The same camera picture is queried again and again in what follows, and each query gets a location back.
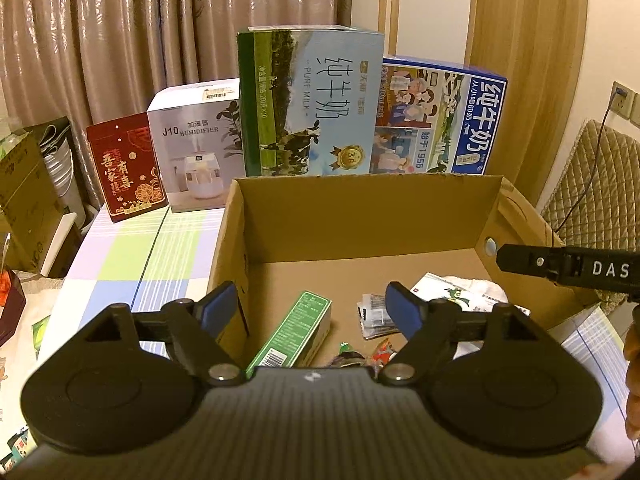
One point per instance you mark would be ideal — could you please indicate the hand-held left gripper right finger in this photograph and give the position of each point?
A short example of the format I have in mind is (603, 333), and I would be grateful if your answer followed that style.
(404, 310)

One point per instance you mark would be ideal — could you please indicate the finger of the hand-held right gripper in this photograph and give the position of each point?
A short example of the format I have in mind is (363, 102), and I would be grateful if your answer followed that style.
(530, 261)

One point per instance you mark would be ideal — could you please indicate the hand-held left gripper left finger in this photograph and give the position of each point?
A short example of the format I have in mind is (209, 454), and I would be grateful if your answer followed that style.
(220, 310)

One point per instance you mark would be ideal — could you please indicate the white printed sachet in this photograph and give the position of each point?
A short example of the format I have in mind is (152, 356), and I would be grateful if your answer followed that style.
(375, 315)

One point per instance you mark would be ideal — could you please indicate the white ointment box bird print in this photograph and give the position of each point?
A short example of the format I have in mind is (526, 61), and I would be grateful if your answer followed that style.
(445, 291)

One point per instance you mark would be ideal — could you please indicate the red orange snack wrapper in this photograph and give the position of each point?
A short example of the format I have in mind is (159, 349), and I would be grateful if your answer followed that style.
(382, 351)

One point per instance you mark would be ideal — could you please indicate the dark snack wrapper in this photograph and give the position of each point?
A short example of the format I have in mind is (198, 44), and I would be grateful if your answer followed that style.
(349, 355)

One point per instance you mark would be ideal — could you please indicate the green medicine box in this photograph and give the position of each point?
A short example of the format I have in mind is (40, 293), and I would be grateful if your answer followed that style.
(292, 332)

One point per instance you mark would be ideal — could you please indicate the brown cardboard box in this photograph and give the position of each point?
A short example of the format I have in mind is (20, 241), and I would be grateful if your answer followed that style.
(360, 230)

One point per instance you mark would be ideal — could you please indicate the person's right hand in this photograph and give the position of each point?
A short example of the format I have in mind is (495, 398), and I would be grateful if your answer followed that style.
(632, 375)

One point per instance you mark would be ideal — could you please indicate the chair with quilted cover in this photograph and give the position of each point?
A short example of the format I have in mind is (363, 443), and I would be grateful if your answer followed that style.
(595, 185)

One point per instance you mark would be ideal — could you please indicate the checked tablecloth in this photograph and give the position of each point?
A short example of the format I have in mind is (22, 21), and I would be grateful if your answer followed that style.
(150, 260)

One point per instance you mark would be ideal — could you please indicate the white humidifier box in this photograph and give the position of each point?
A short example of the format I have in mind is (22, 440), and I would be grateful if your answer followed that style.
(195, 150)

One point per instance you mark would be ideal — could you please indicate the red gift box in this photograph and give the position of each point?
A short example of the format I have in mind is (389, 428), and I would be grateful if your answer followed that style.
(125, 170)

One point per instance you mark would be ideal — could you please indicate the wooden door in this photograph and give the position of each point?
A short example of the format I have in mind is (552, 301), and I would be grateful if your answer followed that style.
(530, 60)

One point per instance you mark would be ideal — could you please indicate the printed floor mat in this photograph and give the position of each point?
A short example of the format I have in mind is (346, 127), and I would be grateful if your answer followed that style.
(20, 360)

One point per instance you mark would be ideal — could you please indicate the dark red box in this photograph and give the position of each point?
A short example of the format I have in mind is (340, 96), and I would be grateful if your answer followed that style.
(10, 305)

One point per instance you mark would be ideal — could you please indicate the green and blue milk carton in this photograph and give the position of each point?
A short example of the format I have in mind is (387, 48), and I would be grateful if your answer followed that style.
(310, 105)

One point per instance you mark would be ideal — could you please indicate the olive cardboard box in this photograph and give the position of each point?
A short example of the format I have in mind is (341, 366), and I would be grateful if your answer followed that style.
(25, 200)

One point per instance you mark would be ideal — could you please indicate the wooden sticks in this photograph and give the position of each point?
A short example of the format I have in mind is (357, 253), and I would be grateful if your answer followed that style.
(389, 20)

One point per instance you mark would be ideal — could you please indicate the beige curtain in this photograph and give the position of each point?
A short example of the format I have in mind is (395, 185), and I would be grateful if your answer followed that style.
(150, 25)

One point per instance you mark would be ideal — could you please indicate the wall socket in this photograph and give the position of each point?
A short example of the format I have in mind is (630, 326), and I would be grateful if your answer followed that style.
(626, 102)

